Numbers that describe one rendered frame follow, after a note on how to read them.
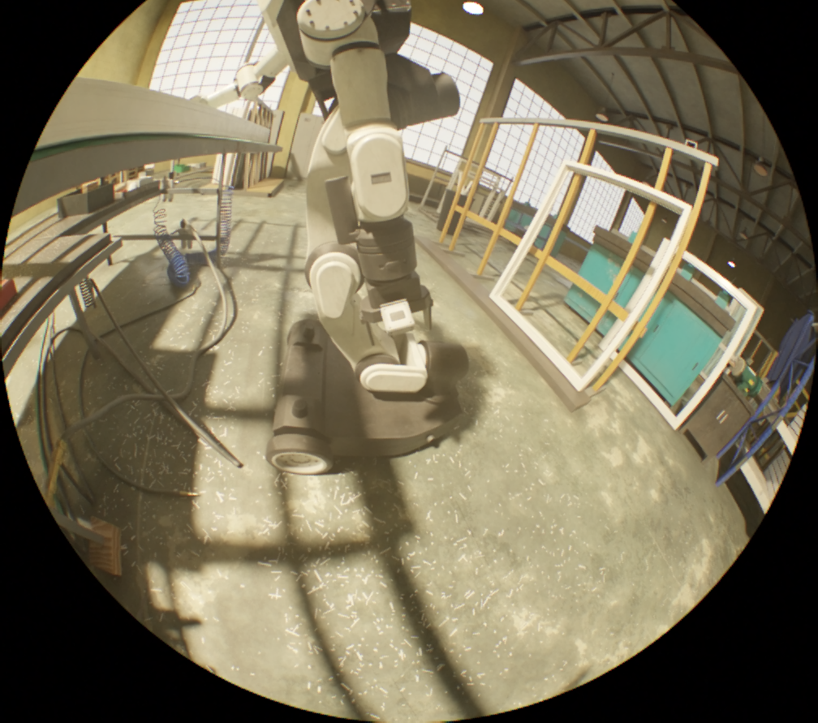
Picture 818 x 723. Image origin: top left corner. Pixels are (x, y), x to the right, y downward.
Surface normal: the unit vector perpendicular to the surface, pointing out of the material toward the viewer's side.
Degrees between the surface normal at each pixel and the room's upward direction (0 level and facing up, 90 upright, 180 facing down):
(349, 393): 0
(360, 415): 0
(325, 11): 87
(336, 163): 90
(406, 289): 87
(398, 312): 35
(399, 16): 108
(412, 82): 90
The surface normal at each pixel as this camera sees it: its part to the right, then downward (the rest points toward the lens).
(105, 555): 0.29, -0.82
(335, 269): 0.21, 0.56
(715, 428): -0.90, -0.05
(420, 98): 0.31, 0.80
